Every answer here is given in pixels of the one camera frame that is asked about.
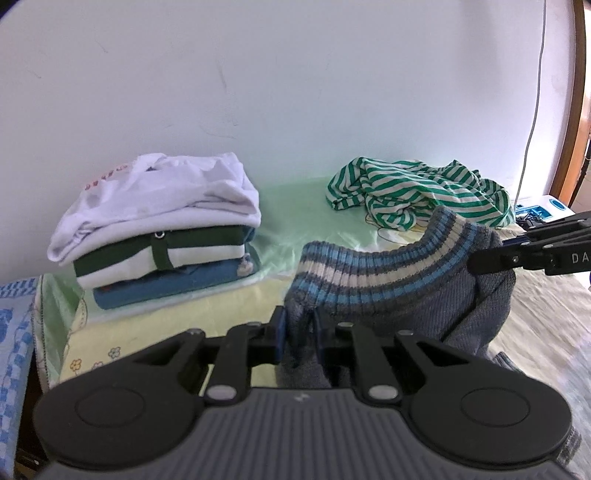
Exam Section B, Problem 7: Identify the white wall cable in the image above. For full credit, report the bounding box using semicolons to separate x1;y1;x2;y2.
514;0;549;205

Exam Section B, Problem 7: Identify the green striped shirt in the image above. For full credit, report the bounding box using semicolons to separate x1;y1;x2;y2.
325;157;515;232

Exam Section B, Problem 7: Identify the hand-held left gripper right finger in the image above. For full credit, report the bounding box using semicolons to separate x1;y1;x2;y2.
313;309;482;407

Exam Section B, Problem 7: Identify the grey striped knit sweater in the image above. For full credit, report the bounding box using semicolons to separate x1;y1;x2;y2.
274;205;583;467

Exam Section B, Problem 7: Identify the blue folded garment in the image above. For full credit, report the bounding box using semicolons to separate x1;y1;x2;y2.
92;244;262;311

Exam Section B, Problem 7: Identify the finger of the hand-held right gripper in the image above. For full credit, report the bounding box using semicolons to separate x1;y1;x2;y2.
501;215;591;251
466;246;556;276

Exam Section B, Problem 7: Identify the blue plastic holder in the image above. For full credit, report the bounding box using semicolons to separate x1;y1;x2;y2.
515;205;551;223

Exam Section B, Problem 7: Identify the dark green white folded shirt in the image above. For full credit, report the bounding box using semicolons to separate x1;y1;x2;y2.
74;225;257;291

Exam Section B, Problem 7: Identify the blue patterned cloth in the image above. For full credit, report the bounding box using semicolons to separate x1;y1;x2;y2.
0;277;41;462

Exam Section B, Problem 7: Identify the white table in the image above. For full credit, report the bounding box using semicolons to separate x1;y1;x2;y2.
512;194;579;228

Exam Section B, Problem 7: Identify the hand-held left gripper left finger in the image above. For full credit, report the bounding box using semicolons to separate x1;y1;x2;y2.
124;305;288;408

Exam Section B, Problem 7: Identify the yellow green printed bed sheet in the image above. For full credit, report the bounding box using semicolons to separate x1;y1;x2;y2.
34;178;591;480

